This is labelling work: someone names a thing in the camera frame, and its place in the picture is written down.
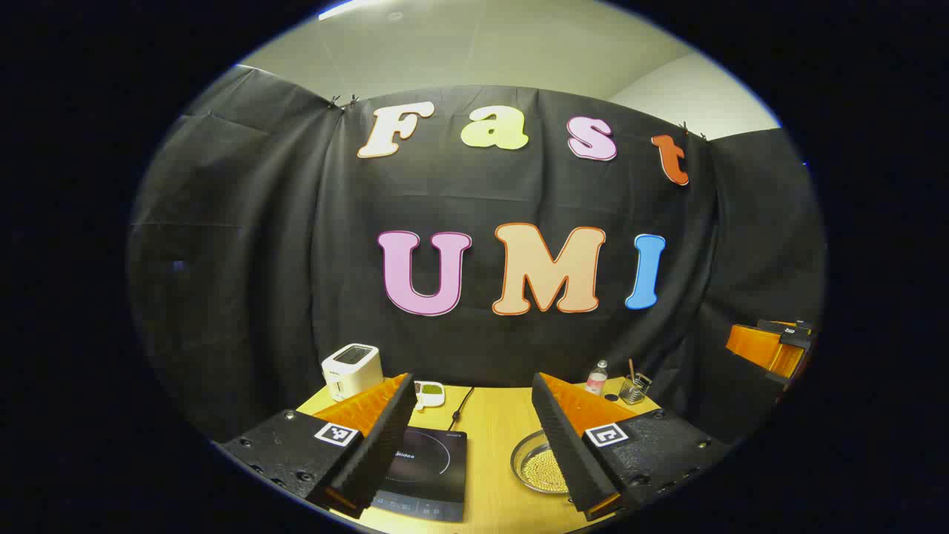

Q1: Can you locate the black power cable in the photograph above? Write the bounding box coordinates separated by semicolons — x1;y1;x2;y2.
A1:
447;386;475;432

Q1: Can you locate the white toaster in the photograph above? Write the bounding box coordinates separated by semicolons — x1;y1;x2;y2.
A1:
321;343;384;402

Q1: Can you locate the wire mesh utensil holder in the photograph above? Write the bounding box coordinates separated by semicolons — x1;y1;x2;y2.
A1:
619;373;653;405

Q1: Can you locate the white divided bean dish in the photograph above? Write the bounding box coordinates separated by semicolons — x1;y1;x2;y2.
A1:
413;380;446;411

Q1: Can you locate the pile of yellow beans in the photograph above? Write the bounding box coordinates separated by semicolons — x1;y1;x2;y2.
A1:
520;444;568;492

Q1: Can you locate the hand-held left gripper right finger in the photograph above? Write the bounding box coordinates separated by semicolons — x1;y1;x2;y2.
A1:
531;372;731;521

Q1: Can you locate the black induction cooktop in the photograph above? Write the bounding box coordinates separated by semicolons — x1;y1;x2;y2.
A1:
368;426;469;523

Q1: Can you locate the black backdrop cloth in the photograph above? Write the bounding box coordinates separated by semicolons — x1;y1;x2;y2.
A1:
126;65;827;446

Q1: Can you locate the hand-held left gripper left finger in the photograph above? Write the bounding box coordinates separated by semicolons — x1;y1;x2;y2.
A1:
219;373;417;520

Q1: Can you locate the steel pot with black handle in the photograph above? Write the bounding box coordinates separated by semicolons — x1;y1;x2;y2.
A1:
510;429;570;495

